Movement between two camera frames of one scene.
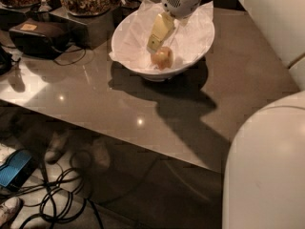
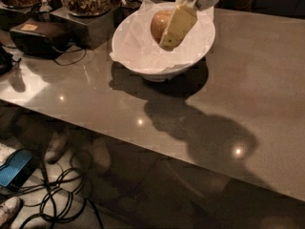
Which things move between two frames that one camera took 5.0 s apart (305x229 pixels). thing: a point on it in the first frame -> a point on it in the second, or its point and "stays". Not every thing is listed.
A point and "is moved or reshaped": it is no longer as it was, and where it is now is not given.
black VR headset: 42,38 stays
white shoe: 10,210 stays
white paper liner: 191,41 stays
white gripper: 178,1 -> 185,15
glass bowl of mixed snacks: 87,0 stays
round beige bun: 162,58 is moved or reshaped
